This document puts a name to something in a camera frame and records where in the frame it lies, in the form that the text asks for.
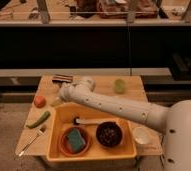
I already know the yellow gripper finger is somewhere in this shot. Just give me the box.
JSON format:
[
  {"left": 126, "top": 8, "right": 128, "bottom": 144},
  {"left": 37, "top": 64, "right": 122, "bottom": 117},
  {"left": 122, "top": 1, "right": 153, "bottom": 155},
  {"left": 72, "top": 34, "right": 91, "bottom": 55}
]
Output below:
[{"left": 51, "top": 98, "right": 63, "bottom": 107}]

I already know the orange-red apple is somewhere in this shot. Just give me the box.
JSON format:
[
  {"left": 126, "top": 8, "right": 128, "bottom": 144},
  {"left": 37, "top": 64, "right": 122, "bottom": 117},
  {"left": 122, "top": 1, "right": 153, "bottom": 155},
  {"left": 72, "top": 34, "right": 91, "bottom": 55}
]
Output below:
[{"left": 34, "top": 95, "right": 46, "bottom": 108}]

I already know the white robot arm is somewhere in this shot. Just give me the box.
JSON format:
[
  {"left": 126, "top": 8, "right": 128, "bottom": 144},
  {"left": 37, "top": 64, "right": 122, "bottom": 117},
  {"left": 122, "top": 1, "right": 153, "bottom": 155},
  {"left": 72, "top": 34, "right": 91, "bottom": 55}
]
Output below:
[{"left": 59, "top": 77, "right": 191, "bottom": 171}]

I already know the green plastic cup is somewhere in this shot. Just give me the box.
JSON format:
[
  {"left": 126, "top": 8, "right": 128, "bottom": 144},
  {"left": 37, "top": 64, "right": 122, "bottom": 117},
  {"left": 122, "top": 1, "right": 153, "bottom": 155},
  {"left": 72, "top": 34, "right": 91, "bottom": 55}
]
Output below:
[{"left": 114, "top": 79, "right": 125, "bottom": 94}]

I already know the green okra pod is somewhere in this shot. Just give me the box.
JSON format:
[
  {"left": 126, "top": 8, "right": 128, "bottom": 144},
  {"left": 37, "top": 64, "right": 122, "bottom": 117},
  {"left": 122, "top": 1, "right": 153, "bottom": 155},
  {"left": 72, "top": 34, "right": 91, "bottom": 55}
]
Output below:
[{"left": 26, "top": 111, "right": 51, "bottom": 129}]

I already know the striped brush block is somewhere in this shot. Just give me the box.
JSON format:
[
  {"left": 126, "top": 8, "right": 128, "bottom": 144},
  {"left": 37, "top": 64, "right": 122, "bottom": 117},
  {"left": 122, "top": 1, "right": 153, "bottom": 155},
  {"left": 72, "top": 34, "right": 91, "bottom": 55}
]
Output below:
[{"left": 52, "top": 74, "right": 73, "bottom": 83}]

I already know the yellow plastic bin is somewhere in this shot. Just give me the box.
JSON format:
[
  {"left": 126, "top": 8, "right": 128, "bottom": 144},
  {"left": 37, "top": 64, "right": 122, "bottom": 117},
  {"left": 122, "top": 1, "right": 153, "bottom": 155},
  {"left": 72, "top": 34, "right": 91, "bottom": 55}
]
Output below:
[{"left": 46, "top": 103, "right": 137, "bottom": 162}]

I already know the teal sponge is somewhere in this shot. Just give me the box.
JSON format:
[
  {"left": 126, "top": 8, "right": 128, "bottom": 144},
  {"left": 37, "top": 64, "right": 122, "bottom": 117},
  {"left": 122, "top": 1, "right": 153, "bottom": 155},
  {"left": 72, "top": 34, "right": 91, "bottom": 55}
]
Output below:
[{"left": 67, "top": 128, "right": 86, "bottom": 153}]

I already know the orange plastic bowl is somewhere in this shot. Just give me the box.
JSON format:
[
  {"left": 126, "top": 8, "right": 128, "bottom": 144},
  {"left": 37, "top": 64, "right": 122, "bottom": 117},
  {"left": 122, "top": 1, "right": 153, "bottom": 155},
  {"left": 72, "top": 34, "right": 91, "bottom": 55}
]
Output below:
[{"left": 58, "top": 125, "right": 91, "bottom": 158}]

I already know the dark bowl with beans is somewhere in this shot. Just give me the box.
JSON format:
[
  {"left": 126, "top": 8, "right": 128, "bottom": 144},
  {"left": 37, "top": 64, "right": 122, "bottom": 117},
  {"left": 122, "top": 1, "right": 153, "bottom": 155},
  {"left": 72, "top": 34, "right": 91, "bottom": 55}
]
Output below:
[{"left": 96, "top": 122, "right": 123, "bottom": 148}]

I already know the white handled brush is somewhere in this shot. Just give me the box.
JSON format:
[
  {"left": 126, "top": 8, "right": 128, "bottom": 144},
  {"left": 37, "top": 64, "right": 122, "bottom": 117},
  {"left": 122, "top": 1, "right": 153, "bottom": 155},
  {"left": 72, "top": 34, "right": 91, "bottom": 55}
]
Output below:
[{"left": 73, "top": 117, "right": 104, "bottom": 125}]

